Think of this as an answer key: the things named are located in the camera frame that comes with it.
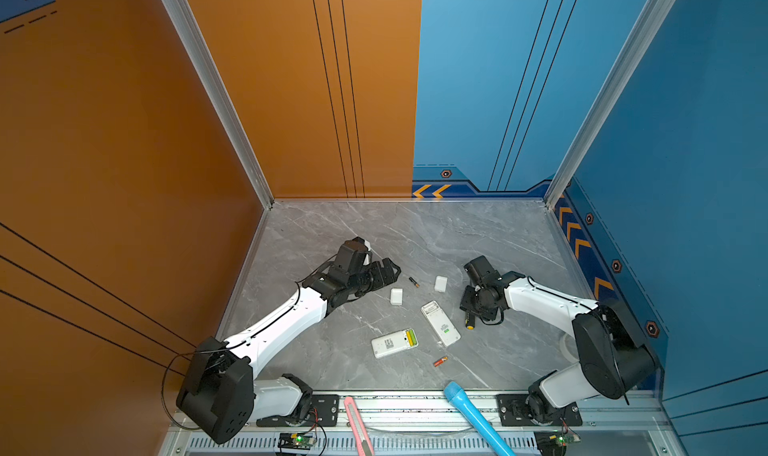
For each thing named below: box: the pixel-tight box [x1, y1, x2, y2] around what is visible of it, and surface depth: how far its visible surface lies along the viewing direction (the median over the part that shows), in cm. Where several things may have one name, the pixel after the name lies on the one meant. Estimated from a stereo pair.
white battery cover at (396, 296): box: [390, 288, 403, 306], surface depth 96 cm
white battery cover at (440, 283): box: [434, 275, 448, 292], surface depth 99 cm
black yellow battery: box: [465, 312, 476, 330], surface depth 88 cm
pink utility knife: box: [344, 397, 375, 456], surface depth 72 cm
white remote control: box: [371, 328, 419, 359], surface depth 84 cm
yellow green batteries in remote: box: [406, 329, 419, 347], surface depth 86 cm
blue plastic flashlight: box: [443, 381, 516, 456], surface depth 72 cm
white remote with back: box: [421, 300, 461, 348], surface depth 89 cm
